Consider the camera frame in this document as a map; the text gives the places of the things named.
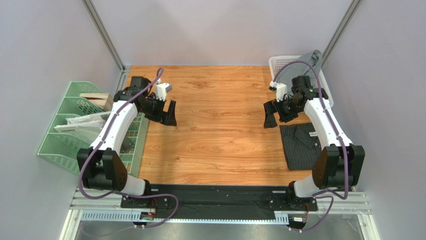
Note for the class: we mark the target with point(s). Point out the aluminium front frame rail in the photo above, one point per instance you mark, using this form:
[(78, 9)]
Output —
[(97, 215)]

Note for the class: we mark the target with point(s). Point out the white plastic basket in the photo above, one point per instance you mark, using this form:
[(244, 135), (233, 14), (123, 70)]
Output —
[(277, 62)]

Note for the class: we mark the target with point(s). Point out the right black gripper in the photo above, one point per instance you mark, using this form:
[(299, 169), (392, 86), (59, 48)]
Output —
[(274, 109)]

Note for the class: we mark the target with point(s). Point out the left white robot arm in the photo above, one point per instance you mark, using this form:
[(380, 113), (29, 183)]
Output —
[(101, 167)]

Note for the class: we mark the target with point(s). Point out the wrist white camera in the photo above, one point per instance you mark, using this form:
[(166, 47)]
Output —
[(279, 89), (161, 89)]

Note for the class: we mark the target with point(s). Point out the green plastic file rack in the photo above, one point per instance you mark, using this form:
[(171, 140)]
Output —
[(62, 148)]

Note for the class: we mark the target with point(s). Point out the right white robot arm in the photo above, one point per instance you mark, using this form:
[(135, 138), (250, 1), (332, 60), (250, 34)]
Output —
[(340, 162)]

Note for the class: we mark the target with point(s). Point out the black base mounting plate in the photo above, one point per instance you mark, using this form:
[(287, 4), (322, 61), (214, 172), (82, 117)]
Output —
[(221, 202)]

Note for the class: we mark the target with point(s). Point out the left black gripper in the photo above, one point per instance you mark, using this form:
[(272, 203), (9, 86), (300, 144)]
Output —
[(165, 118)]

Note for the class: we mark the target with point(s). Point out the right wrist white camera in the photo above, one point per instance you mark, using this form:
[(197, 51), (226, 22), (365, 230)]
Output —
[(279, 89)]

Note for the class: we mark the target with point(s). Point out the papers in file rack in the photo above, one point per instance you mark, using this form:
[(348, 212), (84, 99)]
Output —
[(86, 127)]

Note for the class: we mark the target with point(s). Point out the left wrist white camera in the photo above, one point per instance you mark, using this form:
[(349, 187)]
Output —
[(161, 89)]

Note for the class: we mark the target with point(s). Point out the dark striped folded shirt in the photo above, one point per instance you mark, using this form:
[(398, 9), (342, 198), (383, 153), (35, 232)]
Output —
[(301, 146)]

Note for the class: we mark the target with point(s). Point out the grey long sleeve shirt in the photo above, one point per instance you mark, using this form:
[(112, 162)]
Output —
[(314, 58)]

